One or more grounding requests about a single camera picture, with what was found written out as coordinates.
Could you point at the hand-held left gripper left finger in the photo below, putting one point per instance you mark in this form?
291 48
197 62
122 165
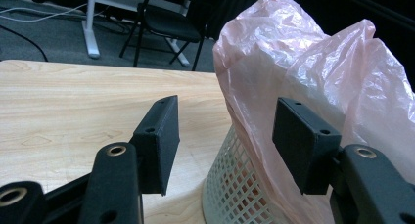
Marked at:
160 142

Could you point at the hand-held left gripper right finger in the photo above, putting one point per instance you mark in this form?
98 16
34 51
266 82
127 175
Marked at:
298 145

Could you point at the white mesh basket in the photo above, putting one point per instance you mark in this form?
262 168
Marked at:
228 185

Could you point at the pink plastic bag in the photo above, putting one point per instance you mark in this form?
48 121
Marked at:
280 57

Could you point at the black chair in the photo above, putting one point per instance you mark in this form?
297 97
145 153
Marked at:
169 22

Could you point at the white desk frame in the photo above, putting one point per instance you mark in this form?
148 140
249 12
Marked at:
90 28

